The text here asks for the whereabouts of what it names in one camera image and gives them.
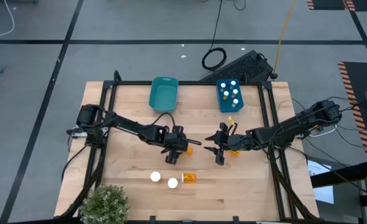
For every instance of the white paper sheet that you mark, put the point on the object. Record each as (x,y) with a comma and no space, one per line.
(323,194)

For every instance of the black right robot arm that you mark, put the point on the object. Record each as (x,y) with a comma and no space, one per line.
(295,124)

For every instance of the teal plastic bin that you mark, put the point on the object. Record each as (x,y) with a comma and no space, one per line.
(163,96)

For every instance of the potted artificial plant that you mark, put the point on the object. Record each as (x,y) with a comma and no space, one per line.
(104,205)

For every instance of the small pill bottle white cap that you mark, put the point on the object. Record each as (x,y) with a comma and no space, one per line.
(223,85)
(233,82)

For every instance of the small yellow tag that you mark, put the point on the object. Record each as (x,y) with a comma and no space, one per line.
(231,120)

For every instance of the black mat orange striped edge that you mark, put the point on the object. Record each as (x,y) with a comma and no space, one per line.
(364,77)
(329,4)

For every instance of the black aluminium table frame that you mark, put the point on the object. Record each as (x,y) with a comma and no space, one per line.
(196,83)

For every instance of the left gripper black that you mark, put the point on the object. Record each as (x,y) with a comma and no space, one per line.
(175,143)

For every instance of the orange pill bottle white label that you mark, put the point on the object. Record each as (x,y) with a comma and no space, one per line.
(155,176)

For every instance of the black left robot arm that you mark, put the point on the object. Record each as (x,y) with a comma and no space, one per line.
(124,124)

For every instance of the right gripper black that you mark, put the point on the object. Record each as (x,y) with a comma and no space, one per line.
(230,142)

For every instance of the black perforated computer case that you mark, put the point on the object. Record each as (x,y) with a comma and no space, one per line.
(242,67)

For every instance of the blue plastic bin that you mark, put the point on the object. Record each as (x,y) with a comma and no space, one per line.
(222,107)

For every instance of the black metal beam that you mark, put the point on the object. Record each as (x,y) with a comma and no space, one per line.
(336,175)

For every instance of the orange pill bottle white cap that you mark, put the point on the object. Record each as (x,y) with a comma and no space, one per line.
(189,177)
(234,153)
(172,183)
(189,151)

